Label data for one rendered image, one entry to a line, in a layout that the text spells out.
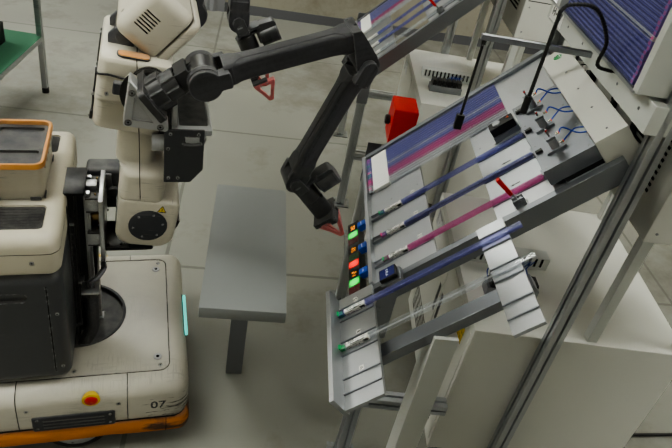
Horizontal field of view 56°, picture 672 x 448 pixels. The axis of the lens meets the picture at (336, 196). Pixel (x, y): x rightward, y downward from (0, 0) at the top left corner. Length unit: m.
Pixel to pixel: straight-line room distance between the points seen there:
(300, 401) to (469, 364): 0.68
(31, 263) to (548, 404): 1.55
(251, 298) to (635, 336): 1.14
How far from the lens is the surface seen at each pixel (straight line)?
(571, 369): 2.07
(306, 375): 2.43
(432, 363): 1.57
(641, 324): 2.18
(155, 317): 2.20
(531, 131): 1.77
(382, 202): 2.01
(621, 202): 1.63
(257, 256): 1.95
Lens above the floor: 1.86
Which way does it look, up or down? 34 degrees down
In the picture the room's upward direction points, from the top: 11 degrees clockwise
